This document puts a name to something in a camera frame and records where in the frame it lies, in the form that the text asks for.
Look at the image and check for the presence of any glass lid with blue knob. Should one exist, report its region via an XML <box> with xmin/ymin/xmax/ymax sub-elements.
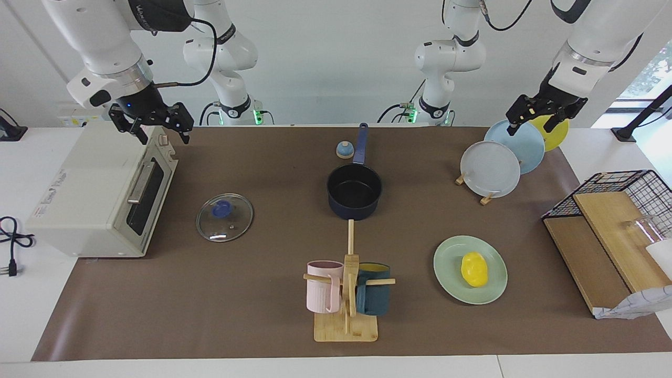
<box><xmin>196</xmin><ymin>193</ymin><xmax>254</xmax><ymax>243</ymax></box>

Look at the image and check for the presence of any yellow potato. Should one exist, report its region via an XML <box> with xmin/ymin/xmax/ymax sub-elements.
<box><xmin>461</xmin><ymin>252</ymin><xmax>488</xmax><ymax>288</ymax></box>

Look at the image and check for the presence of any yellow plate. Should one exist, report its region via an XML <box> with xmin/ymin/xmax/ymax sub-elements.
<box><xmin>528</xmin><ymin>114</ymin><xmax>570</xmax><ymax>152</ymax></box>

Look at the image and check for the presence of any light blue plate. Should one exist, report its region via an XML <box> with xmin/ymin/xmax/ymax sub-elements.
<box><xmin>484</xmin><ymin>119</ymin><xmax>545</xmax><ymax>175</ymax></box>

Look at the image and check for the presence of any grey plate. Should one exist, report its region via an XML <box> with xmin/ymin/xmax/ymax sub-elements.
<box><xmin>460</xmin><ymin>141</ymin><xmax>521</xmax><ymax>198</ymax></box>

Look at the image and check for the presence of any wooden plate rack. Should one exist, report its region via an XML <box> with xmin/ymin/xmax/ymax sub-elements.
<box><xmin>455</xmin><ymin>171</ymin><xmax>497</xmax><ymax>206</ymax></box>

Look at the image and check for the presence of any green plate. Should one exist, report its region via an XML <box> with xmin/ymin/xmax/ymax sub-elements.
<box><xmin>434</xmin><ymin>235</ymin><xmax>508</xmax><ymax>305</ymax></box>

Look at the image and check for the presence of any white outlet box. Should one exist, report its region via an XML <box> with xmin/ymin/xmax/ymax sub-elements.
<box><xmin>57</xmin><ymin>102</ymin><xmax>113</xmax><ymax>128</ymax></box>

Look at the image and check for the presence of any beige toaster oven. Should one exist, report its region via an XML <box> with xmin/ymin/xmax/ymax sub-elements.
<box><xmin>26</xmin><ymin>122</ymin><xmax>179</xmax><ymax>258</ymax></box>

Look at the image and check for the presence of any black table clamp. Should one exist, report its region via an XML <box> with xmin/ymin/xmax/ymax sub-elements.
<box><xmin>0</xmin><ymin>109</ymin><xmax>28</xmax><ymax>142</ymax></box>

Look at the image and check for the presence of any clear glass cup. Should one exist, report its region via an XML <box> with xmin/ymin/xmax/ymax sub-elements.
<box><xmin>624</xmin><ymin>215</ymin><xmax>663</xmax><ymax>245</ymax></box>

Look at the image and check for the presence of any brown table mat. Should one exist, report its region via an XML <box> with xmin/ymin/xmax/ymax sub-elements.
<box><xmin>31</xmin><ymin>126</ymin><xmax>672</xmax><ymax>362</ymax></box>

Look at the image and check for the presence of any white cup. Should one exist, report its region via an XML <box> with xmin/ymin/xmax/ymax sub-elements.
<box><xmin>646</xmin><ymin>239</ymin><xmax>672</xmax><ymax>280</ymax></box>

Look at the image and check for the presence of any dark blue saucepan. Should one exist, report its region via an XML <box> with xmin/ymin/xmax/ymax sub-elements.
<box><xmin>327</xmin><ymin>123</ymin><xmax>383</xmax><ymax>221</ymax></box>

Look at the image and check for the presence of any white patterned cloth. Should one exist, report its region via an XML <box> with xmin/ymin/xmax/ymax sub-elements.
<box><xmin>593</xmin><ymin>285</ymin><xmax>672</xmax><ymax>320</ymax></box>

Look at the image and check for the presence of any pink mug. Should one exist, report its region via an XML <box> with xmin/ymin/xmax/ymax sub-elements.
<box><xmin>307</xmin><ymin>260</ymin><xmax>344</xmax><ymax>314</ymax></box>

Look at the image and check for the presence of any dark teal mug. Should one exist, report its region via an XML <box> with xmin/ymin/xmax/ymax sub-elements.
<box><xmin>356</xmin><ymin>262</ymin><xmax>391</xmax><ymax>316</ymax></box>

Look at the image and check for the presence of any wooden mug tree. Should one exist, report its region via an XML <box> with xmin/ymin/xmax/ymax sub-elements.
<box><xmin>303</xmin><ymin>219</ymin><xmax>396</xmax><ymax>343</ymax></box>

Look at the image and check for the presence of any black right base cable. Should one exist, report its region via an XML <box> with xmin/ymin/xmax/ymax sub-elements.
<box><xmin>199</xmin><ymin>101</ymin><xmax>221</xmax><ymax>127</ymax></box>

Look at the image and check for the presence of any black base cable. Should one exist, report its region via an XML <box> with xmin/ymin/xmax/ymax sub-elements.
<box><xmin>199</xmin><ymin>101</ymin><xmax>221</xmax><ymax>127</ymax></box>
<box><xmin>377</xmin><ymin>80</ymin><xmax>425</xmax><ymax>124</ymax></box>

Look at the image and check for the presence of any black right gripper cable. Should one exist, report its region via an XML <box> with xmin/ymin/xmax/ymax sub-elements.
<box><xmin>152</xmin><ymin>18</ymin><xmax>217</xmax><ymax>87</ymax></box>

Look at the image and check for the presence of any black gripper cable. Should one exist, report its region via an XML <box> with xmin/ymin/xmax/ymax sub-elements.
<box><xmin>152</xmin><ymin>18</ymin><xmax>217</xmax><ymax>87</ymax></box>
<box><xmin>482</xmin><ymin>0</ymin><xmax>533</xmax><ymax>32</ymax></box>

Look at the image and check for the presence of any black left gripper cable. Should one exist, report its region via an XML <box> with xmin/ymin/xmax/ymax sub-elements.
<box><xmin>482</xmin><ymin>0</ymin><xmax>533</xmax><ymax>32</ymax></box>

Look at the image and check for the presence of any black wire basket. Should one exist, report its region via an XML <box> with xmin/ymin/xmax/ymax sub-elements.
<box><xmin>542</xmin><ymin>170</ymin><xmax>672</xmax><ymax>239</ymax></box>

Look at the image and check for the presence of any black left base cable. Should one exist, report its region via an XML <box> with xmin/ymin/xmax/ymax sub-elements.
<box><xmin>377</xmin><ymin>80</ymin><xmax>425</xmax><ymax>124</ymax></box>

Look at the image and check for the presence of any black power cable with plug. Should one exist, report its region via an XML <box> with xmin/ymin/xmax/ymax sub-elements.
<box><xmin>0</xmin><ymin>216</ymin><xmax>35</xmax><ymax>277</ymax></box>

